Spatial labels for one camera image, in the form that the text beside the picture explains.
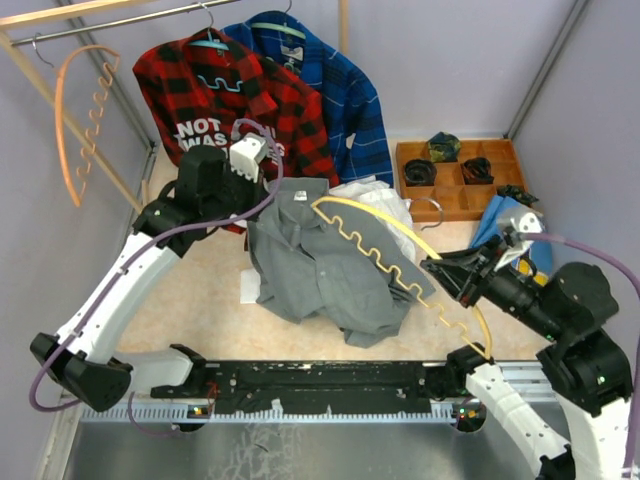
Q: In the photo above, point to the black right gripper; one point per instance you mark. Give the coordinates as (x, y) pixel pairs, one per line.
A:
(462, 274)

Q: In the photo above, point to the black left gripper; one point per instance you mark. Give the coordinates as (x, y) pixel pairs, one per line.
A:
(256, 191)

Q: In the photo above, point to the grey button shirt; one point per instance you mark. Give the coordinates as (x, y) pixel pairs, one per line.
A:
(341, 263)

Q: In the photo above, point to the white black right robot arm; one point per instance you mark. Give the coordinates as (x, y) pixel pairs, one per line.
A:
(588, 372)

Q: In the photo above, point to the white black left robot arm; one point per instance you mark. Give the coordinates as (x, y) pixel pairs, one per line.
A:
(212, 189)

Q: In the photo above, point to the red black plaid shirt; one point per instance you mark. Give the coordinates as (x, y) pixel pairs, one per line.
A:
(197, 87)

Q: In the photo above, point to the white shirt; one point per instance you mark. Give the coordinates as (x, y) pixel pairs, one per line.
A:
(368, 191)

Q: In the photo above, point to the blue plaid shirt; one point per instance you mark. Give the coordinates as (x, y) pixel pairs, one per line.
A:
(351, 106)

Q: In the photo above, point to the mint hanger in blue shirt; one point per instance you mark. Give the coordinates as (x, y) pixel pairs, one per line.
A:
(282, 26)

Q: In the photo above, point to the light blue pikachu cloth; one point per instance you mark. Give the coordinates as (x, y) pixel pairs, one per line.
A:
(534, 259)

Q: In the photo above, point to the rolled dark tie by cloth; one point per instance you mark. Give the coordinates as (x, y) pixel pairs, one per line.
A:
(517, 193)

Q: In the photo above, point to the rolled black orange tie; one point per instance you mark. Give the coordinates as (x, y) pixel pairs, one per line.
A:
(477, 171)

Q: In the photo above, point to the rolled green blue tie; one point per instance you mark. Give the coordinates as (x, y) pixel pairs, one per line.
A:
(443, 147)

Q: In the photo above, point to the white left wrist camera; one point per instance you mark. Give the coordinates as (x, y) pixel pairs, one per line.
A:
(245, 156)

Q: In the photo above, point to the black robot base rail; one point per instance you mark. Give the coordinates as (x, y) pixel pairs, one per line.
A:
(360, 388)

